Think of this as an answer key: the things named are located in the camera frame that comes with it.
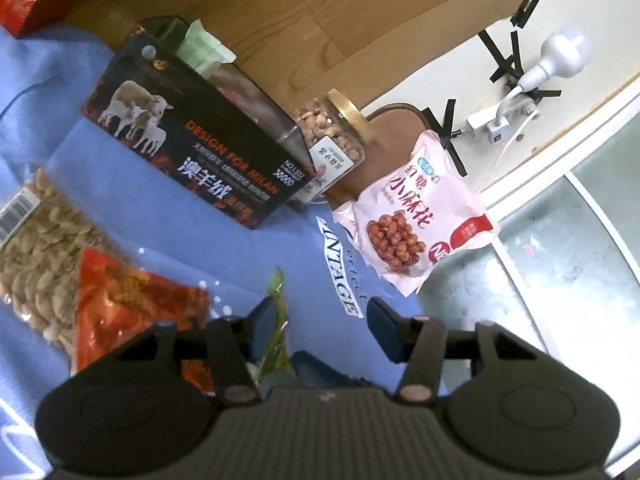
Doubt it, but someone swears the red snack packet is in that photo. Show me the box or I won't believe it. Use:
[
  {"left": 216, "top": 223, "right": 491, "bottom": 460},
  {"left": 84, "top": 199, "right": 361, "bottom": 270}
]
[{"left": 75, "top": 247, "right": 211, "bottom": 391}]

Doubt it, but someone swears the brown chair back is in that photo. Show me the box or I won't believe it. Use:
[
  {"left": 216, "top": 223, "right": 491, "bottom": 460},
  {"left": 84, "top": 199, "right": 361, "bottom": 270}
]
[{"left": 325, "top": 103, "right": 451, "bottom": 211}]

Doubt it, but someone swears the blue printed bedsheet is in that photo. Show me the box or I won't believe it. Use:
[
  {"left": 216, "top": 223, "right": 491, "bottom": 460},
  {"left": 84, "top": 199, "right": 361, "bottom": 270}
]
[{"left": 0, "top": 25, "right": 436, "bottom": 480}]

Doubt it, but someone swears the white framed glass window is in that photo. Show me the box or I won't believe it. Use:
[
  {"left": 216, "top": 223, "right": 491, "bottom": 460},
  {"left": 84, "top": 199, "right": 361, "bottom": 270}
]
[{"left": 417, "top": 75, "right": 640, "bottom": 476}]

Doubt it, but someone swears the clear nut jar gold lid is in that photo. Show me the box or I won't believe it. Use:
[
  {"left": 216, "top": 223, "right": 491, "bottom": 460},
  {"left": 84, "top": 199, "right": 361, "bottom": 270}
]
[{"left": 290, "top": 88, "right": 376, "bottom": 206}]

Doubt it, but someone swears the clear pumpkin seed packet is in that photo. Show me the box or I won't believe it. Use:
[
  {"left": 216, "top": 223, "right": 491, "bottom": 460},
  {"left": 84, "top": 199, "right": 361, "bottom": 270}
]
[{"left": 0, "top": 167, "right": 131, "bottom": 356}]

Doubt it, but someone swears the white cable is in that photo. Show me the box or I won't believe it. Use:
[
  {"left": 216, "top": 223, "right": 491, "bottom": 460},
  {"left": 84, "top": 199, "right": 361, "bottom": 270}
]
[{"left": 477, "top": 110, "right": 541, "bottom": 193}]

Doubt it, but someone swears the wooden headboard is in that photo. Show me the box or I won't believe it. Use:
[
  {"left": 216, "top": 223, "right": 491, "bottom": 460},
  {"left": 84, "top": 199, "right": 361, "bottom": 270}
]
[{"left": 65, "top": 0, "right": 526, "bottom": 117}]

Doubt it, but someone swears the pink snack bag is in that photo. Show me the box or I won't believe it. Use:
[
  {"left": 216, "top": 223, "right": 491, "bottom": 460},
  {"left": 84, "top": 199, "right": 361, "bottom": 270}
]
[{"left": 332, "top": 130, "right": 502, "bottom": 297}]

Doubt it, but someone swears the white light bulb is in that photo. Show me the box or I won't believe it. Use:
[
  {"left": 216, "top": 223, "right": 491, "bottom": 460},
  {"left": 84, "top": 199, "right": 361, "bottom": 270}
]
[{"left": 517, "top": 32, "right": 593, "bottom": 93}]

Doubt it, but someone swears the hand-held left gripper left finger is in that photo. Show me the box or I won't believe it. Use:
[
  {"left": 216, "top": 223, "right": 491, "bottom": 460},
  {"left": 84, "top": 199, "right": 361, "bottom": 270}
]
[{"left": 115, "top": 299, "right": 281, "bottom": 406}]

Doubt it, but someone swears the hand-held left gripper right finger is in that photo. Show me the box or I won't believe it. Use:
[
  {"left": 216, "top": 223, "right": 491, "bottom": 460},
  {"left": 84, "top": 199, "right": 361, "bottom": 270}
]
[{"left": 366, "top": 297, "right": 541, "bottom": 405}]

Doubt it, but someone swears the black tin box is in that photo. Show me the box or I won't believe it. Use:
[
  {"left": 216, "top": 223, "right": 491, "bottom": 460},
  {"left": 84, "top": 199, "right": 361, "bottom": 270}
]
[{"left": 82, "top": 15, "right": 318, "bottom": 231}]

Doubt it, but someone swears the dark green snack packet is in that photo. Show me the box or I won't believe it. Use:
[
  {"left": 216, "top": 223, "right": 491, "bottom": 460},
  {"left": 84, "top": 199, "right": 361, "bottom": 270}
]
[{"left": 252, "top": 267, "right": 293, "bottom": 386}]

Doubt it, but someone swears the light green snack packet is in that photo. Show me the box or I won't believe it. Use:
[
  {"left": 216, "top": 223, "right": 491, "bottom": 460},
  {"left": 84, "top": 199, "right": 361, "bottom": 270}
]
[{"left": 177, "top": 20, "right": 237, "bottom": 78}]

